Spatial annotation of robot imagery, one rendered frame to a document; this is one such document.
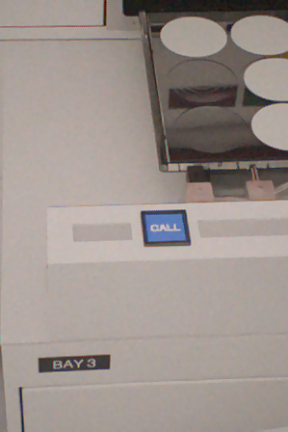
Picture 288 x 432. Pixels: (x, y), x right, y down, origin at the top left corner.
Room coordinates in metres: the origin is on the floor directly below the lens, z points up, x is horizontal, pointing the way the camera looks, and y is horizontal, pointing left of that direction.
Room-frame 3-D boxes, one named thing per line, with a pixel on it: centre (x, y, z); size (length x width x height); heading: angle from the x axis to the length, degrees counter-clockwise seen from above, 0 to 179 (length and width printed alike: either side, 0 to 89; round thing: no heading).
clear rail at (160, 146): (1.27, 0.00, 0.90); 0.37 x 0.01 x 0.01; 7
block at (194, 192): (1.01, -0.08, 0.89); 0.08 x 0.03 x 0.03; 7
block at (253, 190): (1.02, -0.16, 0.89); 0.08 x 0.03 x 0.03; 7
